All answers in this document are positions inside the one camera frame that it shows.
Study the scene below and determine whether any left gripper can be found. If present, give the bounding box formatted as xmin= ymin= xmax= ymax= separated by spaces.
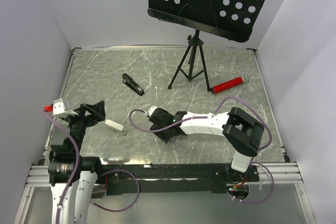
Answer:
xmin=61 ymin=100 xmax=104 ymax=153

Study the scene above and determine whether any white stapler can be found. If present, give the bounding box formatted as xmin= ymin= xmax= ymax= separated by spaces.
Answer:
xmin=104 ymin=119 xmax=126 ymax=135

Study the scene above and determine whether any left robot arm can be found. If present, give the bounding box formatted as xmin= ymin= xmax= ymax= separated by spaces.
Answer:
xmin=43 ymin=99 xmax=106 ymax=223

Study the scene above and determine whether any black tripod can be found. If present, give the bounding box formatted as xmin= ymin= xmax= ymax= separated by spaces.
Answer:
xmin=167 ymin=29 xmax=211 ymax=92

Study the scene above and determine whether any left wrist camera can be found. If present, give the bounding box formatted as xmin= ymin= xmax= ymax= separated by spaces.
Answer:
xmin=43 ymin=98 xmax=71 ymax=118

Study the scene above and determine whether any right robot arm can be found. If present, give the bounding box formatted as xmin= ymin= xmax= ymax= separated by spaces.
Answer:
xmin=148 ymin=106 xmax=265 ymax=181

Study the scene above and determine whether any aluminium rail frame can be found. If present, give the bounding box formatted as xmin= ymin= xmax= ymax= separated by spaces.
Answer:
xmin=25 ymin=163 xmax=303 ymax=188

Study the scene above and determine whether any red glitter tube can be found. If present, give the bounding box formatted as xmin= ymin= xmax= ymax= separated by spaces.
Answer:
xmin=211 ymin=74 xmax=249 ymax=94

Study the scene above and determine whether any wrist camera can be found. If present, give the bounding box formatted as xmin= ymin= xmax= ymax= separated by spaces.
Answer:
xmin=43 ymin=98 xmax=71 ymax=118
xmin=145 ymin=106 xmax=157 ymax=117

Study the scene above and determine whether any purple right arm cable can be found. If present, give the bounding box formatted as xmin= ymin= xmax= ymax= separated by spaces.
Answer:
xmin=129 ymin=96 xmax=272 ymax=154

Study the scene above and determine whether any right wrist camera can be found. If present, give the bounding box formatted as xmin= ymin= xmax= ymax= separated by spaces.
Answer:
xmin=145 ymin=106 xmax=157 ymax=117

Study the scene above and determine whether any black stapler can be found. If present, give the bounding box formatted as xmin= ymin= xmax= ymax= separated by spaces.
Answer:
xmin=122 ymin=73 xmax=144 ymax=96

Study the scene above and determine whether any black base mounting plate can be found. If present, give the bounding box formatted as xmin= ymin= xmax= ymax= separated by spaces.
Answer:
xmin=98 ymin=163 xmax=259 ymax=196

